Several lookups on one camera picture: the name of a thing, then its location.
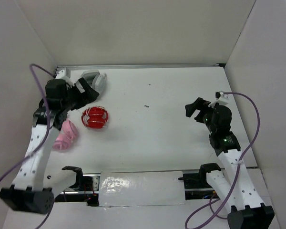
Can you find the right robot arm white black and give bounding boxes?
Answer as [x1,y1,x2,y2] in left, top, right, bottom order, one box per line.
[185,95,275,229]

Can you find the aluminium frame rail back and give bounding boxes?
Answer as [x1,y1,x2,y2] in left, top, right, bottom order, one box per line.
[56,63,226,71]

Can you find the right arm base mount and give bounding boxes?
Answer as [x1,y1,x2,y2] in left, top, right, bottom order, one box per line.
[178,163,221,200]

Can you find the white grey headphones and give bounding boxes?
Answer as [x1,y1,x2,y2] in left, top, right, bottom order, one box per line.
[80,70,107,98]

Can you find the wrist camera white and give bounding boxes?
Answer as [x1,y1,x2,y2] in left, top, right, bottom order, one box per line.
[209,91,229,108]
[55,68,73,85]

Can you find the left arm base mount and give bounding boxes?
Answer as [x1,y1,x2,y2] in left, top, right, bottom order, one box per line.
[55,166,101,207]

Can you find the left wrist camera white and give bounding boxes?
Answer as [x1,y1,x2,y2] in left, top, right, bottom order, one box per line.
[55,68,73,85]

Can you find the red wrapped headphones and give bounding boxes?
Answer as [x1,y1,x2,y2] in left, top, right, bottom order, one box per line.
[81,106,109,129]

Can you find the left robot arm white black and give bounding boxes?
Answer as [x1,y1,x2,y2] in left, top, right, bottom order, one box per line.
[0,78,97,215]

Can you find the white taped cover sheet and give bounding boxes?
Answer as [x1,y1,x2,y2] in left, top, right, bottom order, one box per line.
[99,171,185,207]

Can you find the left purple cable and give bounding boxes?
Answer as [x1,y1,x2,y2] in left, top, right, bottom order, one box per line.
[0,63,60,229]

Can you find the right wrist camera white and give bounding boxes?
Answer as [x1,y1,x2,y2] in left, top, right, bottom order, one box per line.
[209,91,229,108]

